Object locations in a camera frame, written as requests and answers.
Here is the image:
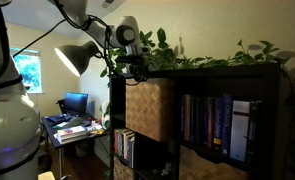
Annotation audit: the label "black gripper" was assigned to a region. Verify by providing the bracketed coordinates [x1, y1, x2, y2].
[128, 62, 151, 82]

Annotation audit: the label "large woven bamboo drawer basket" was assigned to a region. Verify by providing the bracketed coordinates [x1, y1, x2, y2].
[125, 77, 176, 143]

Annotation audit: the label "white rounded object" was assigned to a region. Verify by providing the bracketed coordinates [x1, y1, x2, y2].
[101, 99, 112, 130]

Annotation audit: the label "thin tan book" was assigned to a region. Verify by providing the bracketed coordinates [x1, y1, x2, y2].
[183, 94, 192, 143]

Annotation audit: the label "black laptop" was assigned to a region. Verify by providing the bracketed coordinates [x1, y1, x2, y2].
[63, 91, 90, 118]

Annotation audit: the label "small desk clutter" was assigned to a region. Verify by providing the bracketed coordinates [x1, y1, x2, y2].
[86, 120, 106, 136]

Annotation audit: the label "thin red book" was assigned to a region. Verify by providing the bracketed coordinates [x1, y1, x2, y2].
[113, 128, 120, 155]

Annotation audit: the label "dark hardcover book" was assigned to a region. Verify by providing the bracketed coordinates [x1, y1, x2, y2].
[190, 96, 203, 145]

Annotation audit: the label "ceiling vent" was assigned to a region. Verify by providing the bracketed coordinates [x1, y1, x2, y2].
[99, 0, 122, 10]

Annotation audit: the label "blue-grey book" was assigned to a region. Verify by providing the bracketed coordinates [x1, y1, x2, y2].
[117, 129, 126, 160]

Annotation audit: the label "lower shelf books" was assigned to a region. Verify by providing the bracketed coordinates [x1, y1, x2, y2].
[126, 133, 137, 169]

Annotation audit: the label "black cube bookshelf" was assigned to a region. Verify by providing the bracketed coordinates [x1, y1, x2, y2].
[108, 63, 283, 180]

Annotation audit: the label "dark slim book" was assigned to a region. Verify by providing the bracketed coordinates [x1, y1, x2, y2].
[200, 96, 209, 147]

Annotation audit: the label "brown-red book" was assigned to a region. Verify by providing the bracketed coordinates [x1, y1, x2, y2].
[206, 97, 216, 149]

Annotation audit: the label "stack of books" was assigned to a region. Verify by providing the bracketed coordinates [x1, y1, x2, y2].
[54, 125, 90, 145]

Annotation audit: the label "blue cloth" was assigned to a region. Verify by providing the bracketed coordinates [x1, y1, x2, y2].
[45, 113, 72, 125]

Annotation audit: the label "blue book with yellow label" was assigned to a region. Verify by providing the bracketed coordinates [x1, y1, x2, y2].
[213, 97, 224, 152]

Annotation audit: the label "pale waste bin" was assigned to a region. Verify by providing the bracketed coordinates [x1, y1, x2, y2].
[74, 141, 92, 158]

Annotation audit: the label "tall blue book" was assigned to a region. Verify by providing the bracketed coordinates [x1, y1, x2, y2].
[221, 93, 234, 157]

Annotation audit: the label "dark blue desk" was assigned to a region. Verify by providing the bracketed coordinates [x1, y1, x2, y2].
[41, 114, 111, 180]

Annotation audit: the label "bright window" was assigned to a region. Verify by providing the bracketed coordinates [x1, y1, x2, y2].
[10, 46, 43, 95]

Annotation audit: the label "white hardcover book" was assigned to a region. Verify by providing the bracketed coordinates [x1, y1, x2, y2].
[229, 99, 252, 163]

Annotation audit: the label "small woven bamboo basket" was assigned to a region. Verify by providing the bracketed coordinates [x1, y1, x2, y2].
[178, 145, 251, 180]

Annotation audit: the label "green pothos plant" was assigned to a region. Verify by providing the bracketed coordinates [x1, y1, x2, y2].
[98, 27, 295, 180]

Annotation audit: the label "black hardcover book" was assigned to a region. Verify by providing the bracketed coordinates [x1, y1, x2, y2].
[246, 100, 263, 164]

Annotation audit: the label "tan block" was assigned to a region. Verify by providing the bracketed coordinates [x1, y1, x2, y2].
[36, 170, 57, 180]

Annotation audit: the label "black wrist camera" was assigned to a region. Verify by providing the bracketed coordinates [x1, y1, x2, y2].
[115, 54, 145, 66]

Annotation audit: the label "thin black lamp cord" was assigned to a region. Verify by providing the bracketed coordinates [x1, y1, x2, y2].
[12, 18, 68, 58]

